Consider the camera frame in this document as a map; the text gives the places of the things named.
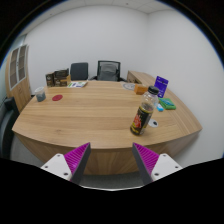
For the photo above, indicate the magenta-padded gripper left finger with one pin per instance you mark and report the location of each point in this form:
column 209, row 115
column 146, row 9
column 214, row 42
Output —
column 76, row 160

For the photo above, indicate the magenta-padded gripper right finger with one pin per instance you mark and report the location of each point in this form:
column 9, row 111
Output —
column 146, row 160

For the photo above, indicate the clear bottle with black cap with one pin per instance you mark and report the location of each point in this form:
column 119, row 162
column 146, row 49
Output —
column 142, row 116

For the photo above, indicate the small light blue packet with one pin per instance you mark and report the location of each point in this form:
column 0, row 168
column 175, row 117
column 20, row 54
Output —
column 160, row 107

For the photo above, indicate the green folded cloth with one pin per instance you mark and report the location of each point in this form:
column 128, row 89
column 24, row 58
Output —
column 167, row 103

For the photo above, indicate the flat round red coaster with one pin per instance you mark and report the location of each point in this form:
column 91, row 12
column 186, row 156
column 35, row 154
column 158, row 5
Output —
column 57, row 97

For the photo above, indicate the orange cardboard box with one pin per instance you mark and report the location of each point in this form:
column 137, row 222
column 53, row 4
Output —
column 141, row 89

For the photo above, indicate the purple upright box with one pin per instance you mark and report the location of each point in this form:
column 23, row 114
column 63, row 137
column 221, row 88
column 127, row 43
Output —
column 161, row 86

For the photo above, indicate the white printed sticker sheet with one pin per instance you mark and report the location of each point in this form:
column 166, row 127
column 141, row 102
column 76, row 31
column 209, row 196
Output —
column 77, row 84

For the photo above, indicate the round grey patterned disc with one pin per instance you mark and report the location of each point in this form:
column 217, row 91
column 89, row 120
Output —
column 128, row 86

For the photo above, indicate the black leather sofa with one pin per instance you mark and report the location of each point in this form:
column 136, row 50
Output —
column 6, row 126

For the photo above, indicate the wooden side desk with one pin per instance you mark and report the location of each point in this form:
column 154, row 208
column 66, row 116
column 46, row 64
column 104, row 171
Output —
column 140, row 77

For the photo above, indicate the wide dark brown box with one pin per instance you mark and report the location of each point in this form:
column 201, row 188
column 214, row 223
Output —
column 61, row 73

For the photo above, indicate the black padded office chair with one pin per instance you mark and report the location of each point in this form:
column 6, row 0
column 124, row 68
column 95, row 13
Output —
column 79, row 70

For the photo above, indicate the grey mesh office chair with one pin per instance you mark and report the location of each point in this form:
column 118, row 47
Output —
column 108, row 71

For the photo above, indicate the wooden cabinet with glass doors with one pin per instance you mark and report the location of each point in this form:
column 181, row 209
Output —
column 20, row 80

